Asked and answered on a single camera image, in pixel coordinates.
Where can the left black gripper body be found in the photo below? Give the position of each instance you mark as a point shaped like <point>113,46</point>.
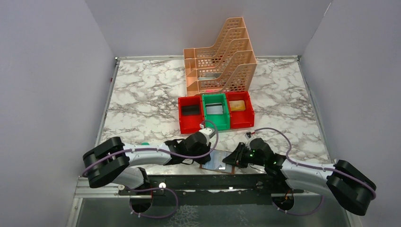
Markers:
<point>202,152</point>

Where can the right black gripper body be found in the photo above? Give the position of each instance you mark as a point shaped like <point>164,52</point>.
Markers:
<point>250,158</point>

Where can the brown leather card holder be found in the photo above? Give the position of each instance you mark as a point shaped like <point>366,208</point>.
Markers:
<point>228,170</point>

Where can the silver VIP card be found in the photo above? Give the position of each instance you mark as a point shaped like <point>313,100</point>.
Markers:
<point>216,162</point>

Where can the red bin with black card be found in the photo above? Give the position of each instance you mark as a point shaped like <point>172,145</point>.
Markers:
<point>190,124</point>

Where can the green plastic bin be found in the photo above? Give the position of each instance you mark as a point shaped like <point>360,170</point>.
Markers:
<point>221,121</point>

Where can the red bin with gold card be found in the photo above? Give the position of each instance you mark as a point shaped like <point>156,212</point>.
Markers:
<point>241,119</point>

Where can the peach plastic file organizer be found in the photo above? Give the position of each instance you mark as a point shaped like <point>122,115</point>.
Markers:
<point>226,66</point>

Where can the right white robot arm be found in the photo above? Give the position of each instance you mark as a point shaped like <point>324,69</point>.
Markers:
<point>340,181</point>

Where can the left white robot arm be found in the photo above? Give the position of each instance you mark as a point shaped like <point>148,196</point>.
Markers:
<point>112,162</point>

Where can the black card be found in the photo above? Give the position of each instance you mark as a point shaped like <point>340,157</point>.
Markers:
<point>190,110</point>

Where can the gold card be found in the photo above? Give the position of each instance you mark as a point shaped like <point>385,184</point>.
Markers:
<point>237,105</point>

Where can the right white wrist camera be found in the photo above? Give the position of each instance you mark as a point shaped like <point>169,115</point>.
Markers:
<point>248,135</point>

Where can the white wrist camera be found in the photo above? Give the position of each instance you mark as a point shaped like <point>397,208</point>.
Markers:
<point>208,133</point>
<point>248,135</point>

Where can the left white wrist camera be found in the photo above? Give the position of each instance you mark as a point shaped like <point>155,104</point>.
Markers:
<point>208,133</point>

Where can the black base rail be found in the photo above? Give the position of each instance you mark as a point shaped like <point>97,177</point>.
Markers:
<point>199,190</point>

